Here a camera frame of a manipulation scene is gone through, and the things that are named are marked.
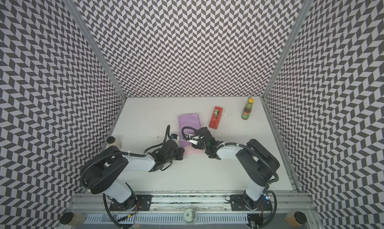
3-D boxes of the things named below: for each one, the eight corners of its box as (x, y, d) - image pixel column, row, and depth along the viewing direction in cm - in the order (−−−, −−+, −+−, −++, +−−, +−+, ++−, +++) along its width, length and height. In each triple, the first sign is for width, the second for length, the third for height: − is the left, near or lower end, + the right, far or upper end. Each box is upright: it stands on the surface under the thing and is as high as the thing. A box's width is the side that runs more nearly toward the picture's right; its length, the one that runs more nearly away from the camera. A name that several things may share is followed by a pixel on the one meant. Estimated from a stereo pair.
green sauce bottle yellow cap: (241, 119, 106) (248, 102, 92) (240, 114, 109) (246, 97, 95) (247, 119, 106) (255, 102, 92) (246, 114, 109) (253, 97, 95)
